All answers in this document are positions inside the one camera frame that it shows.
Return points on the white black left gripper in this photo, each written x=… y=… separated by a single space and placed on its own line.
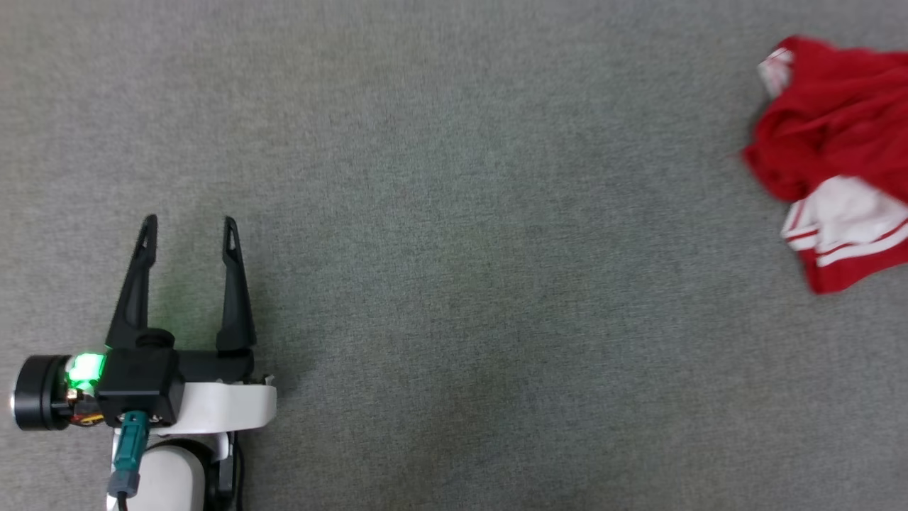
x=227 y=404

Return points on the red white basketball jersey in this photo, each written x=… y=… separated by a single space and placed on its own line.
x=837 y=128

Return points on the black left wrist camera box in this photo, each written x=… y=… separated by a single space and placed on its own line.
x=138 y=380

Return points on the teal left camera connector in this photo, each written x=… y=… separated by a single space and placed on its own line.
x=131 y=447

